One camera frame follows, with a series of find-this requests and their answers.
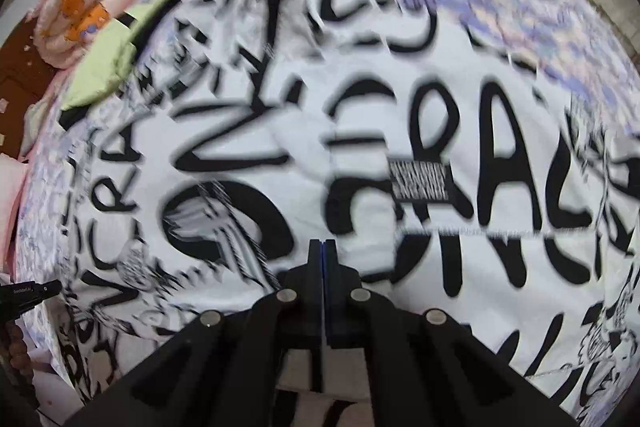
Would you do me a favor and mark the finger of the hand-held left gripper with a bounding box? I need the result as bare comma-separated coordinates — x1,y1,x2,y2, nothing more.
0,279,63,324

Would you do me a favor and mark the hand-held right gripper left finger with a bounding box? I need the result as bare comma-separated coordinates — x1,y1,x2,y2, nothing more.
65,239,326,427

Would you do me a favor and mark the pink bed sheet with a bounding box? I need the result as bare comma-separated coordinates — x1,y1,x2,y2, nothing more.
0,154,33,278

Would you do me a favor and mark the black and white printed t-shirt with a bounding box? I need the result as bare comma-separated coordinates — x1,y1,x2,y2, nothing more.
52,0,640,427

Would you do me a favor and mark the brown bead bracelet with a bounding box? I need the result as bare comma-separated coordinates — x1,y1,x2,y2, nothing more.
1,321,35,389

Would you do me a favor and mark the folded green garment black trim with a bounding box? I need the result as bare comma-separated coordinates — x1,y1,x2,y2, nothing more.
61,0,176,110

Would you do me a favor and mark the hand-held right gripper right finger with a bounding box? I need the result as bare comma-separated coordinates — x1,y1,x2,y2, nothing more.
323,240,581,427

